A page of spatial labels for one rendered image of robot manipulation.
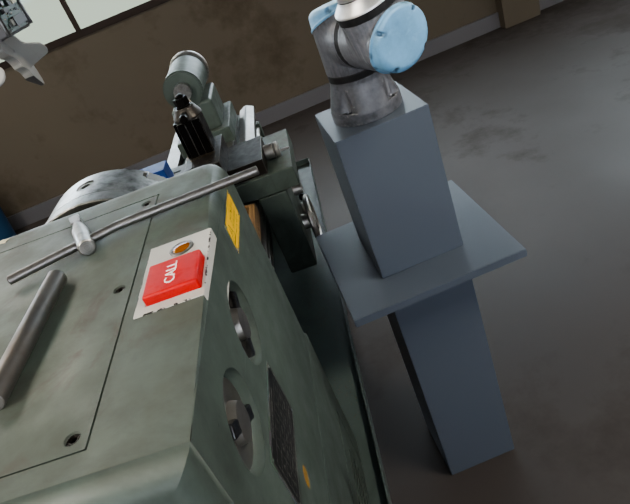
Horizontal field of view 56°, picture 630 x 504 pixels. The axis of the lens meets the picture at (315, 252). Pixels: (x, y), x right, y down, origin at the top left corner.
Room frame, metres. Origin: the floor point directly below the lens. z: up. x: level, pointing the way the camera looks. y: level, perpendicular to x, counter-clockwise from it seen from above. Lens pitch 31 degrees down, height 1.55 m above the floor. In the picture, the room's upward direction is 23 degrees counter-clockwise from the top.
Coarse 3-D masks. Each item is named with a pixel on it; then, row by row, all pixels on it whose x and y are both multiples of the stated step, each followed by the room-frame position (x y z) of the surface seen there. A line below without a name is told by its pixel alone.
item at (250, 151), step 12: (240, 144) 1.68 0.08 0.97; (252, 144) 1.64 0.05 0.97; (228, 156) 1.63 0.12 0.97; (240, 156) 1.59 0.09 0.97; (252, 156) 1.55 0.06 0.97; (264, 156) 1.58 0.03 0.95; (180, 168) 1.69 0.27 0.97; (228, 168) 1.54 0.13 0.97; (240, 168) 1.52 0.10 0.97; (264, 168) 1.51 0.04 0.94
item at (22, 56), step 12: (12, 36) 0.93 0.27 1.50; (0, 48) 0.93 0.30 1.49; (12, 48) 0.95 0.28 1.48; (24, 48) 0.95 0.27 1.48; (36, 48) 0.95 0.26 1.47; (12, 60) 0.95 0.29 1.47; (24, 60) 0.96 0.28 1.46; (36, 60) 0.96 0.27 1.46; (24, 72) 0.96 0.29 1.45; (36, 72) 0.97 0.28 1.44
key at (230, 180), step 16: (240, 176) 0.72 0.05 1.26; (192, 192) 0.72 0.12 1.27; (208, 192) 0.72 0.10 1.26; (160, 208) 0.72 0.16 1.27; (112, 224) 0.72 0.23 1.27; (128, 224) 0.72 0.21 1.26; (96, 240) 0.71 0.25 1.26; (48, 256) 0.70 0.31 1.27; (64, 256) 0.70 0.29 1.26; (16, 272) 0.69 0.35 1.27; (32, 272) 0.69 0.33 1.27
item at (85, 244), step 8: (72, 216) 0.80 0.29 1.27; (72, 224) 0.77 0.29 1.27; (80, 224) 0.75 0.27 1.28; (72, 232) 0.74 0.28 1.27; (80, 232) 0.72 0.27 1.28; (88, 232) 0.72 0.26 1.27; (80, 240) 0.70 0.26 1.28; (88, 240) 0.69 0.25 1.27; (80, 248) 0.69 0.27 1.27; (88, 248) 0.69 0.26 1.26
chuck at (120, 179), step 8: (96, 176) 1.05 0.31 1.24; (104, 176) 1.03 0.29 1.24; (112, 176) 1.03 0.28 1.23; (120, 176) 1.02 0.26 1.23; (128, 176) 1.02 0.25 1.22; (136, 176) 1.03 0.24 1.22; (144, 176) 1.03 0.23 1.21; (80, 184) 1.04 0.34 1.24; (96, 184) 1.01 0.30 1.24; (104, 184) 1.00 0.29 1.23; (112, 184) 0.99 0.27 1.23; (120, 184) 0.99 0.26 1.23; (128, 184) 0.99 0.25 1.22; (136, 184) 0.99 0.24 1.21; (144, 184) 1.00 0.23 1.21; (72, 192) 1.02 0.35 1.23; (80, 192) 1.00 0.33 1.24; (88, 192) 0.98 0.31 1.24; (64, 200) 1.01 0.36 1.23; (56, 208) 1.00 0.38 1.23
